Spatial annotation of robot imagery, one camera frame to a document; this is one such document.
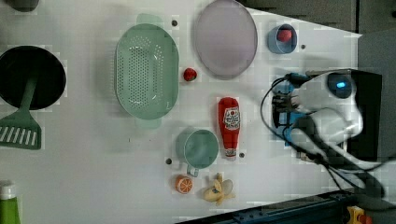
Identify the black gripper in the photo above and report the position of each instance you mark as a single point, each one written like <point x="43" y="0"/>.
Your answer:
<point x="283" y="103"/>

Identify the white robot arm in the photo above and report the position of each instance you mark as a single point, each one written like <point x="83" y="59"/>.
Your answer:
<point x="376" y="179"/>

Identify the red ketchup bottle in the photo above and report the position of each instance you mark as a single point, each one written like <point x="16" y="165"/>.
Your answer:
<point x="229" y="120"/>

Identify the blue cup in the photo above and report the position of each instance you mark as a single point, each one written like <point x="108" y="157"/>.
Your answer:
<point x="278" y="47"/>

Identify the red toy ball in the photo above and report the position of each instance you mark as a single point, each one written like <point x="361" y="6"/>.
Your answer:
<point x="284" y="35"/>

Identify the lilac round plate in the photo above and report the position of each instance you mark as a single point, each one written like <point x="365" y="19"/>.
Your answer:
<point x="225" y="38"/>

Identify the green mug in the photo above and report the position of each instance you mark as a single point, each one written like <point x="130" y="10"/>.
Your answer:
<point x="197" y="148"/>

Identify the red toy strawberry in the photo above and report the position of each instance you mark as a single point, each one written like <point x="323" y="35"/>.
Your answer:
<point x="189" y="74"/>

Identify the peeled toy banana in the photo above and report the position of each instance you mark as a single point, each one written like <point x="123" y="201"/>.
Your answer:
<point x="221" y="190"/>

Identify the toy orange half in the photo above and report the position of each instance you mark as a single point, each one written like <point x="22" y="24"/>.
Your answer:
<point x="183" y="184"/>

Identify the green perforated colander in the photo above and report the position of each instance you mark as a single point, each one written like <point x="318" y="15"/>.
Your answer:
<point x="146" y="71"/>

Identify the green slotted spatula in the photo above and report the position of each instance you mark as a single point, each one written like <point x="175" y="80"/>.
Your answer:
<point x="19" y="129"/>

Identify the black pot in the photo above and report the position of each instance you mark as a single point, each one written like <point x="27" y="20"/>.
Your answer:
<point x="19" y="64"/>

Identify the dark cylinder at table edge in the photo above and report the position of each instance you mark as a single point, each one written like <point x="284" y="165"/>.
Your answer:
<point x="22" y="5"/>

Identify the green bottle with white cap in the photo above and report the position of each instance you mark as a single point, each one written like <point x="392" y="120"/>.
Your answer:
<point x="9" y="210"/>

